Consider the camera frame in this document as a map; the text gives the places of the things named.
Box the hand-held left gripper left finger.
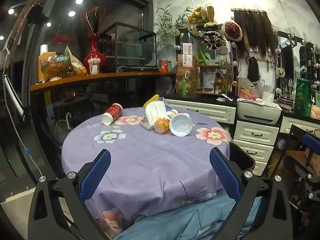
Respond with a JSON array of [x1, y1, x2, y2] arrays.
[[27, 149, 112, 240]]

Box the red tin canister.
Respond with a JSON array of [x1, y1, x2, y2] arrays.
[[159, 59, 172, 73]]

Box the long brown wig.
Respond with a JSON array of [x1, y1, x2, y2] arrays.
[[234, 9, 273, 53]]

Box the purple floral tablecloth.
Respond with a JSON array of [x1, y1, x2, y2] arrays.
[[61, 106, 230, 240]]

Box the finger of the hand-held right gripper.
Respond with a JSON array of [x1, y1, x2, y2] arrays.
[[301, 132, 320, 155], [296, 173, 320, 205]]

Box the dark short wig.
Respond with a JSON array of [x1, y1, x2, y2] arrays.
[[247, 56, 260, 82]]

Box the red vase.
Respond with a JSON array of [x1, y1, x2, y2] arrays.
[[84, 36, 107, 74]]

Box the vanity mirror with bulbs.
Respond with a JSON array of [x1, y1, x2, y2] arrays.
[[275, 30, 300, 100]]

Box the brown paper snack bag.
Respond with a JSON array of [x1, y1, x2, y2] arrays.
[[64, 45, 88, 77]]

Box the white plastic container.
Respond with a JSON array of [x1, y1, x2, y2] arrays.
[[261, 91, 275, 105]]

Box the plastic drink cup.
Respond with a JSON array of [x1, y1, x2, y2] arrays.
[[88, 57, 101, 75]]

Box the white tube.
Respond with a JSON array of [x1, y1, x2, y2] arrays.
[[216, 94, 237, 103]]

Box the white wide drawer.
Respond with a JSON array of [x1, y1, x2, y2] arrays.
[[164, 99, 237, 125]]

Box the black side table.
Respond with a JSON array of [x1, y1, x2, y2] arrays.
[[275, 124, 320, 173]]

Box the green leafy plant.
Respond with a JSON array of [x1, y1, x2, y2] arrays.
[[154, 4, 193, 55]]

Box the person's blue pants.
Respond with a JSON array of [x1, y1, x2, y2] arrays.
[[114, 192, 263, 240]]

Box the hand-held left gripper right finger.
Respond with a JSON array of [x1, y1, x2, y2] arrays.
[[209, 147, 293, 240]]

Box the ornate headpiece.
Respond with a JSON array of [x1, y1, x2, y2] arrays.
[[201, 30, 225, 50]]

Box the red paper cup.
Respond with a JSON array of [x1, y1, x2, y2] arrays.
[[101, 103, 124, 125]]

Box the wooden counter shelf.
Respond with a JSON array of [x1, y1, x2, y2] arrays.
[[30, 71, 177, 92]]

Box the black trash bin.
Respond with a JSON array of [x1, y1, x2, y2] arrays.
[[229, 142, 256, 178]]

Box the glass display case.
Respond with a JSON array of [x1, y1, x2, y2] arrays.
[[99, 21, 158, 72]]

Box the brown cardboard box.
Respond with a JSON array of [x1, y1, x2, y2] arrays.
[[177, 67, 195, 81], [177, 80, 197, 95]]

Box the white printer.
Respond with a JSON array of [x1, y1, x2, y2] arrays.
[[236, 99, 282, 125]]

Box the dried flower bunch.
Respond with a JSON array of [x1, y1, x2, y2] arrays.
[[85, 6, 107, 37]]

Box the white desk drawer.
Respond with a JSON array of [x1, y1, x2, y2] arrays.
[[279, 116, 320, 134]]

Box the yellow foam fruit net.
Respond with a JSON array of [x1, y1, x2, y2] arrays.
[[143, 94, 160, 108]]

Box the wooden shelf rack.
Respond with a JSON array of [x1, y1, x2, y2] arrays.
[[195, 64, 232, 95]]

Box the green tote bag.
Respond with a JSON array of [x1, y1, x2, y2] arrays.
[[294, 69, 313, 117]]

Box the orange and white bottle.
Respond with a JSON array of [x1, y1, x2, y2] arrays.
[[154, 117, 172, 133]]

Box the red round hat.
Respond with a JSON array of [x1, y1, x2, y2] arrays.
[[222, 20, 243, 42]]

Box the yellow flower bouquet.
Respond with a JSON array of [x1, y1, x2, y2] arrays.
[[187, 5, 223, 28]]

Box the coloured glass bowl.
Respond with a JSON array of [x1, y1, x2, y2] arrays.
[[40, 55, 73, 79]]

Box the white cable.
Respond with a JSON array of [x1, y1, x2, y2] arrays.
[[4, 75, 43, 178]]

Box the white drawer cabinet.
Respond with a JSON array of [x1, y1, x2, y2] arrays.
[[234, 120, 280, 177]]

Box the clear plastic bag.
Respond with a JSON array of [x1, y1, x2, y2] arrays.
[[237, 77, 263, 100]]

